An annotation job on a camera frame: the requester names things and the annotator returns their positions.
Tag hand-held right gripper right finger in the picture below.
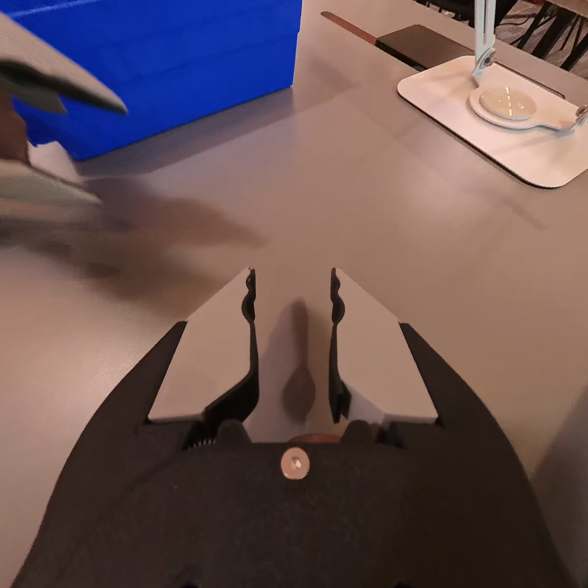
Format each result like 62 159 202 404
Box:
328 268 438 425

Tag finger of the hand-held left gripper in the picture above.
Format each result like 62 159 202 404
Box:
0 160 103 227
0 11 129 115

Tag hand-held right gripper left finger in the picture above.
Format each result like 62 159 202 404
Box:
147 268 260 425

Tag blue plastic bin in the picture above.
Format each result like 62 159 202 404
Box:
9 0 304 161

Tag instruction sheet on stand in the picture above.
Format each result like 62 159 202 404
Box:
397 0 588 189

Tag black desk cable hatch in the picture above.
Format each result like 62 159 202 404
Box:
377 24 474 72

